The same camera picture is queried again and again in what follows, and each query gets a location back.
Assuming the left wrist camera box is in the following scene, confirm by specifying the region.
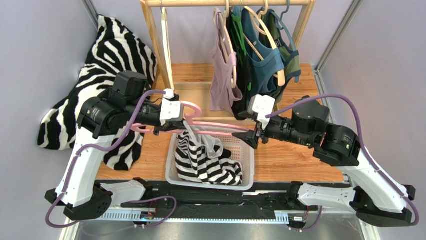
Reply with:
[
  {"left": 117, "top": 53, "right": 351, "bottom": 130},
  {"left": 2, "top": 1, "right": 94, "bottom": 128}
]
[{"left": 159, "top": 88, "right": 184, "bottom": 126}]

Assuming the zebra print blanket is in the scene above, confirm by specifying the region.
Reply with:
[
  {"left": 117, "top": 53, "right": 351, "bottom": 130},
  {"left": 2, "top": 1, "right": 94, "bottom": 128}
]
[{"left": 36, "top": 15, "right": 158, "bottom": 151}]

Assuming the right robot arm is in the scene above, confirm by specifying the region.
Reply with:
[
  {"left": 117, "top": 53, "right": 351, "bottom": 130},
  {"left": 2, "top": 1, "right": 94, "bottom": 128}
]
[{"left": 234, "top": 94, "right": 420, "bottom": 228}]

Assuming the wooden clothes rack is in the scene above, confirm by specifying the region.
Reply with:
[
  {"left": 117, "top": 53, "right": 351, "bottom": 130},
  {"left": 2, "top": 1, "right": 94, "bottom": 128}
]
[{"left": 140, "top": 0, "right": 316, "bottom": 125}]

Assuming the blue tank top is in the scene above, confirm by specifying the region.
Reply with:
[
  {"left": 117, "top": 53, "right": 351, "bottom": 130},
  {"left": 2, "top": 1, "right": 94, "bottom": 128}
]
[{"left": 232, "top": 6, "right": 286, "bottom": 108}]

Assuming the white plastic basket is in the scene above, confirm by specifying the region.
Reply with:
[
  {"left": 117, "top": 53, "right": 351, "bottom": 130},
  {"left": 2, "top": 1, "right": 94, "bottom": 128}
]
[{"left": 165, "top": 133, "right": 255, "bottom": 191}]

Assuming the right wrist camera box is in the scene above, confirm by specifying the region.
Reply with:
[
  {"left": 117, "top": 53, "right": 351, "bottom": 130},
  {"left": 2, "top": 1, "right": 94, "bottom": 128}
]
[{"left": 247, "top": 94, "right": 275, "bottom": 130}]

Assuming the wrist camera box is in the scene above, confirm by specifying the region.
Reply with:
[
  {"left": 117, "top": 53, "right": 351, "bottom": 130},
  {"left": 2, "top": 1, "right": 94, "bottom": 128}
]
[
  {"left": 247, "top": 94, "right": 275, "bottom": 130},
  {"left": 159, "top": 88, "right": 184, "bottom": 126}
]

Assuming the pink hanger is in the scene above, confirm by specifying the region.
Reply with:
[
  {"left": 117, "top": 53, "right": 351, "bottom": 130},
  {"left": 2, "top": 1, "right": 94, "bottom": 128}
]
[{"left": 131, "top": 101, "right": 249, "bottom": 137}]

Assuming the mauve tank top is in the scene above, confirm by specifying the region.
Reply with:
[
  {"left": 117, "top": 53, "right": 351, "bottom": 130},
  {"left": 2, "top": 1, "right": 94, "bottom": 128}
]
[{"left": 210, "top": 27, "right": 243, "bottom": 114}]

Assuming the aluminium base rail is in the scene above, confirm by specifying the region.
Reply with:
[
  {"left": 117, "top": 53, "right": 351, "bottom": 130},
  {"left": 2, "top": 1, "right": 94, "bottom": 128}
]
[{"left": 60, "top": 181, "right": 381, "bottom": 240}]

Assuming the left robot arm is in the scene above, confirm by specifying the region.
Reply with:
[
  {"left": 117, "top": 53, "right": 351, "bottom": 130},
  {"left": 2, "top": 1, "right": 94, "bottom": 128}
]
[{"left": 45, "top": 71, "right": 183, "bottom": 224}]

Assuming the cream hanger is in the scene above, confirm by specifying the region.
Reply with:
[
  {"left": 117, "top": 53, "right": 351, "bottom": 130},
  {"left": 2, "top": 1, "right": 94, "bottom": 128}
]
[{"left": 159, "top": 0, "right": 175, "bottom": 90}]

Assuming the teal hanger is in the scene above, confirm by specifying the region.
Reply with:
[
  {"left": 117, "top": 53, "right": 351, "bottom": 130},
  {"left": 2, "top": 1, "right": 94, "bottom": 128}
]
[{"left": 271, "top": 0, "right": 299, "bottom": 54}]

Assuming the striped tank top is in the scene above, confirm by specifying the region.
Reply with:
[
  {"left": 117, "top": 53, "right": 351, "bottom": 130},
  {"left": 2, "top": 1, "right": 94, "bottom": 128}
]
[{"left": 174, "top": 129, "right": 243, "bottom": 186}]

